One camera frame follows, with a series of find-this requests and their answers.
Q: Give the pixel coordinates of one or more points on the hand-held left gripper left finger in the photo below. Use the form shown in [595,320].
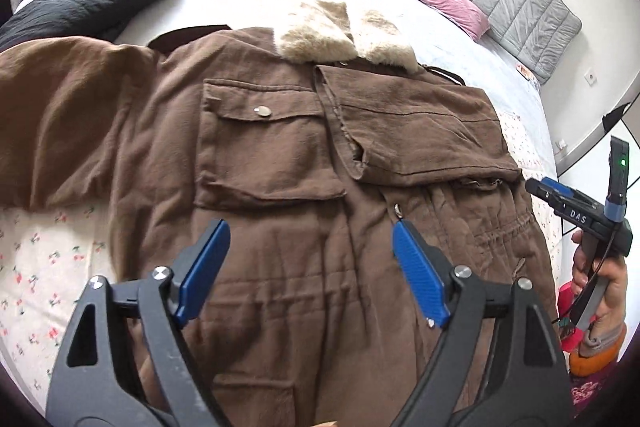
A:
[202,272]

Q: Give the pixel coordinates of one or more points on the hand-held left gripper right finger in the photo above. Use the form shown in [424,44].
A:
[420,274]

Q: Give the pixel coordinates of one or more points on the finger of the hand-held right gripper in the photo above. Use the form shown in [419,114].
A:
[560,188]
[545,197]

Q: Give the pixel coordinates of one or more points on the brown jacket with fur collar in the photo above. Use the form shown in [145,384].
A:
[280,167]

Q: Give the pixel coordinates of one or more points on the person's right forearm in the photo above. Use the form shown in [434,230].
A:
[595,357]

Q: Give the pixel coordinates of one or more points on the person's right hand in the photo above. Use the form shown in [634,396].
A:
[612,297]

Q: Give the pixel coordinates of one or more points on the red plastic chair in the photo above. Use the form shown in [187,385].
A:
[567,307]

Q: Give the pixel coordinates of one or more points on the dark stand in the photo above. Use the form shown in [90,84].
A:
[616,118]

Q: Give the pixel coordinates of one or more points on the small orange packet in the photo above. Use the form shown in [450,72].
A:
[524,72]

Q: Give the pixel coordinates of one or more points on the person's floral clothing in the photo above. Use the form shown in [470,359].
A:
[590,394]

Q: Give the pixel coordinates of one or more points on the cherry print bed sheet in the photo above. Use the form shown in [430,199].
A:
[30,257]

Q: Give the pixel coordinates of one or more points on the white wall socket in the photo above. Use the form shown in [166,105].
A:
[591,77]
[561,145]

